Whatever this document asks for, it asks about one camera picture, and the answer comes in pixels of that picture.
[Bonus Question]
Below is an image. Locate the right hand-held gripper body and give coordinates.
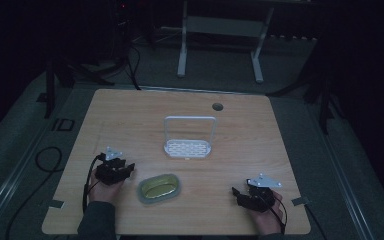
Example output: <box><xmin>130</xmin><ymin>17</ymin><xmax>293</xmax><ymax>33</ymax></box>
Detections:
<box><xmin>241</xmin><ymin>172</ymin><xmax>284</xmax><ymax>213</ymax></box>

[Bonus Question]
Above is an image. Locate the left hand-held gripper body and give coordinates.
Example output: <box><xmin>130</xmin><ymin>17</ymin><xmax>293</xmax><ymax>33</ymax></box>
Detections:
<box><xmin>95</xmin><ymin>145</ymin><xmax>130</xmax><ymax>186</ymax></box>

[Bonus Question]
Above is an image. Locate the person's left hand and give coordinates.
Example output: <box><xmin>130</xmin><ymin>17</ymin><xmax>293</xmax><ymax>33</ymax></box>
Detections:
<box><xmin>87</xmin><ymin>167</ymin><xmax>125</xmax><ymax>205</ymax></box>

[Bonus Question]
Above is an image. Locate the green oval dish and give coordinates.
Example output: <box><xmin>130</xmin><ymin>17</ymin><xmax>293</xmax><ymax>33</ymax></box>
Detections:
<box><xmin>136</xmin><ymin>173</ymin><xmax>182</xmax><ymax>205</ymax></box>

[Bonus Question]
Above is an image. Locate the grey tape strip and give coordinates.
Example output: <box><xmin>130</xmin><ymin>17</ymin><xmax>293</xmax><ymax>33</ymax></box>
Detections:
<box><xmin>291</xmin><ymin>195</ymin><xmax>312</xmax><ymax>207</ymax></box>
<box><xmin>48</xmin><ymin>199</ymin><xmax>65</xmax><ymax>210</ymax></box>

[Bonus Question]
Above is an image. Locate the black stand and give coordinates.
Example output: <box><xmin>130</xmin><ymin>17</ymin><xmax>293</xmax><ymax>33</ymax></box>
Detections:
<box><xmin>43</xmin><ymin>56</ymin><xmax>116</xmax><ymax>120</ymax></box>
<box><xmin>299</xmin><ymin>63</ymin><xmax>346</xmax><ymax>136</ymax></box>

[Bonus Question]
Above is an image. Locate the white metal stand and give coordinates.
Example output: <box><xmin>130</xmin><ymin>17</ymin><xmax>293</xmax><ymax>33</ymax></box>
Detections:
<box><xmin>176</xmin><ymin>0</ymin><xmax>276</xmax><ymax>85</ymax></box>

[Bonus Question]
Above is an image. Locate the left hand-held gripper cable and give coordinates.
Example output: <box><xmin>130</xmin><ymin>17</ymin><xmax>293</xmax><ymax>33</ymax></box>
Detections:
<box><xmin>82</xmin><ymin>154</ymin><xmax>106</xmax><ymax>214</ymax></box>

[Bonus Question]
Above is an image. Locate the hand-held gripper cable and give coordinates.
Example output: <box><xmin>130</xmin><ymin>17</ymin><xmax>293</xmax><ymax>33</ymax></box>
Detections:
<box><xmin>82</xmin><ymin>154</ymin><xmax>106</xmax><ymax>214</ymax></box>
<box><xmin>255</xmin><ymin>188</ymin><xmax>288</xmax><ymax>235</ymax></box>

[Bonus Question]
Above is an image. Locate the right hand-held gripper cable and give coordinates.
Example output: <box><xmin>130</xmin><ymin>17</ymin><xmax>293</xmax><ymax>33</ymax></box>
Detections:
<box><xmin>255</xmin><ymin>188</ymin><xmax>288</xmax><ymax>235</ymax></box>

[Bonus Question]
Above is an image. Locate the white soap rack with handle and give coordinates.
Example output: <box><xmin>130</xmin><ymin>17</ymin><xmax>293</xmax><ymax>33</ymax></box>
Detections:
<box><xmin>163</xmin><ymin>115</ymin><xmax>218</xmax><ymax>160</ymax></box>

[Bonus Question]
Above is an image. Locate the black floor cable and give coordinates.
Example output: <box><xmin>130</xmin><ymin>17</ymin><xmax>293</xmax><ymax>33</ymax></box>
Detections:
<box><xmin>4</xmin><ymin>145</ymin><xmax>64</xmax><ymax>240</ymax></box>

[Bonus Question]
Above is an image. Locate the black hanging cable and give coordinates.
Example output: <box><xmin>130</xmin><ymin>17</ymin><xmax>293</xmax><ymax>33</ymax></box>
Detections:
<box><xmin>125</xmin><ymin>39</ymin><xmax>142</xmax><ymax>92</ymax></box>

